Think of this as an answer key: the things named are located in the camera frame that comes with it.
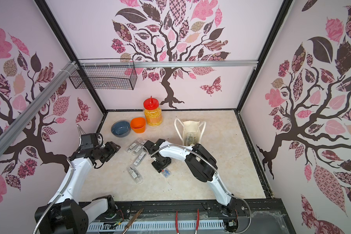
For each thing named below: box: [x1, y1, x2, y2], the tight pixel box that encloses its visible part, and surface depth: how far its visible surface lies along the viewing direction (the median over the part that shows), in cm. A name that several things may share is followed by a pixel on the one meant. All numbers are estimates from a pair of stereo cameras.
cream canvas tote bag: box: [174, 117, 207, 146], surface depth 97 cm
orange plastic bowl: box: [130, 117, 146, 134], surface depth 109 cm
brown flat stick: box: [122, 207, 145, 234], surface depth 72 cm
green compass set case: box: [184, 132, 197, 146], surface depth 99 cm
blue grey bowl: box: [110, 119, 132, 138], surface depth 106 cm
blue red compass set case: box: [161, 167, 172, 179], surface depth 87 cm
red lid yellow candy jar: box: [143, 95, 163, 127], surface depth 105 cm
